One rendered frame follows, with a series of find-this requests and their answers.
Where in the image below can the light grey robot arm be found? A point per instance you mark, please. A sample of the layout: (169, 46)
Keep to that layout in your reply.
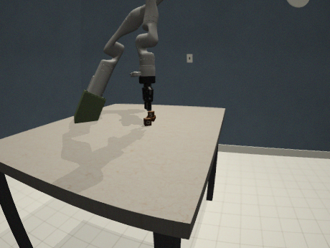
(114, 49)

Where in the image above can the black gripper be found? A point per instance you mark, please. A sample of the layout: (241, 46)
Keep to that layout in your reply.
(147, 90)

